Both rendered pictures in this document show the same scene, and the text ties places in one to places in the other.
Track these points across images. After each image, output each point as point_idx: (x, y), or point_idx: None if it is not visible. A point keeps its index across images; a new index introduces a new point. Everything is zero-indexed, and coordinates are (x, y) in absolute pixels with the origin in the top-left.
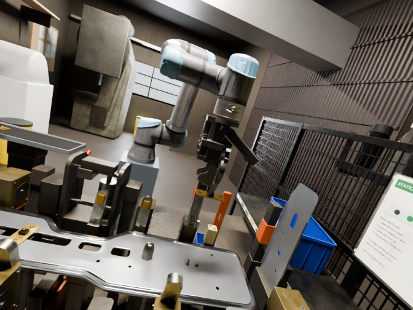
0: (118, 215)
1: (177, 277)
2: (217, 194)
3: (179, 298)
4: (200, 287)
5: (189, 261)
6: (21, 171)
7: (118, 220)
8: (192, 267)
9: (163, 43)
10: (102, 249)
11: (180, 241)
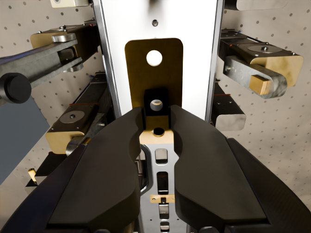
0: (31, 129)
1: (280, 89)
2: (129, 70)
3: (216, 49)
4: (199, 16)
5: (148, 37)
6: None
7: (35, 124)
8: (160, 32)
9: None
10: (162, 146)
11: (107, 58)
